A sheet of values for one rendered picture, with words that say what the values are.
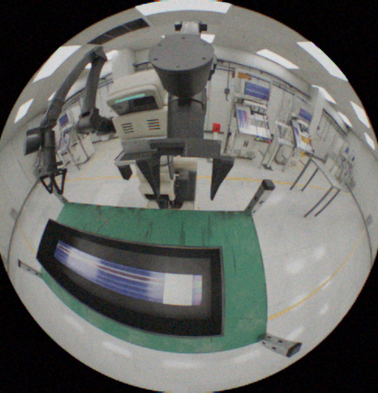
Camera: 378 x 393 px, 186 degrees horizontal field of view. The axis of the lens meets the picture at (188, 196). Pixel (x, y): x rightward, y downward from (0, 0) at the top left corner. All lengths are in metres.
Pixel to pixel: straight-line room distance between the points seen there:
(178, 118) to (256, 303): 0.43
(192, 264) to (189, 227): 0.11
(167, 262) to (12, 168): 7.36
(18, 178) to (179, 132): 7.35
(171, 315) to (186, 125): 0.37
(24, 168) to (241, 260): 7.61
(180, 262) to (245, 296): 0.20
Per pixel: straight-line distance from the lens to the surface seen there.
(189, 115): 0.16
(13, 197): 7.35
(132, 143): 0.57
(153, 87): 0.45
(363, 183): 8.97
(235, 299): 0.35
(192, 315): 0.32
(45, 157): 0.46
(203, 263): 0.31
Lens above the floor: 1.27
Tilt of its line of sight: 50 degrees down
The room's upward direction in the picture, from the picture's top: straight up
